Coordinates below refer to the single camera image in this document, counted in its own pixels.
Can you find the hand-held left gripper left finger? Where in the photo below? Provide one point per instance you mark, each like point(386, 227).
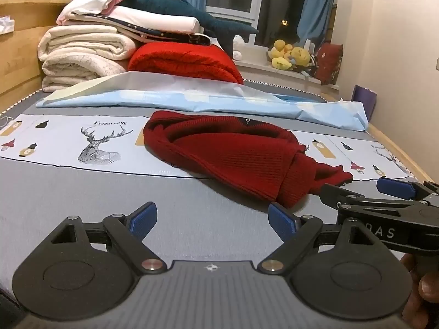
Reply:
point(142, 222)

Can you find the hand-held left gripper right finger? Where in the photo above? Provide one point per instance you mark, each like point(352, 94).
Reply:
point(283, 225)

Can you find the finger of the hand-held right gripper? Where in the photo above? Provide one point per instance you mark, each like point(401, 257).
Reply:
point(394, 186)
point(343, 197)

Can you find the red knitted sweater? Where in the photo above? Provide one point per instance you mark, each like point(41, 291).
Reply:
point(240, 157)

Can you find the person's right hand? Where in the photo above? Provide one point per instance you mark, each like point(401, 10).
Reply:
point(427, 286)

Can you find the light blue sheet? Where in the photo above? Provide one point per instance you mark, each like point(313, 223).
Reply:
point(171, 96)

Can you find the red cushion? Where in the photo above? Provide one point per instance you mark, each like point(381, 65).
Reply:
point(329, 61)

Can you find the yellow plush toy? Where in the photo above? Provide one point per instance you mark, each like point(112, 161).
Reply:
point(279, 49)
point(301, 54)

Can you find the white window sill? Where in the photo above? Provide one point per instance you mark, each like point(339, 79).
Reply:
point(257, 68)

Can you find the folded red blanket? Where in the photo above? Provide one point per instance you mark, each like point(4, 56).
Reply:
point(185, 61)

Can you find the folded cream blanket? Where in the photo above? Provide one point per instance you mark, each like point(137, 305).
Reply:
point(79, 51)

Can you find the folded dark patterned cloth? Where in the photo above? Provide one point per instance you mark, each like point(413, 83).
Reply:
point(171, 36)

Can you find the folded white cloth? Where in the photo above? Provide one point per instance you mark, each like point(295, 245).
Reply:
point(154, 20)

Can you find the teal shark plush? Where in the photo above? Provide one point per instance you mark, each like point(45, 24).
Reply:
point(192, 10)

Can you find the white crumpled bag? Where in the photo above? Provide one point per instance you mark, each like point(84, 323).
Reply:
point(6, 24)

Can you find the wooden bed frame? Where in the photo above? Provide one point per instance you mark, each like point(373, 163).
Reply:
point(20, 58)

